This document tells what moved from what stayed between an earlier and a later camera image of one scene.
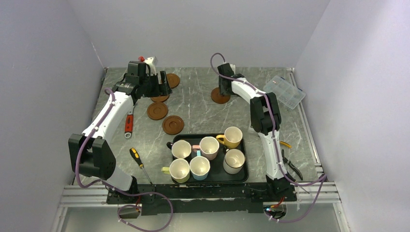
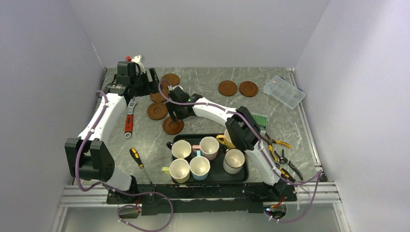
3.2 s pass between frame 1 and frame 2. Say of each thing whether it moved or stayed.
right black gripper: moved
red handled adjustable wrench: stayed
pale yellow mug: stayed
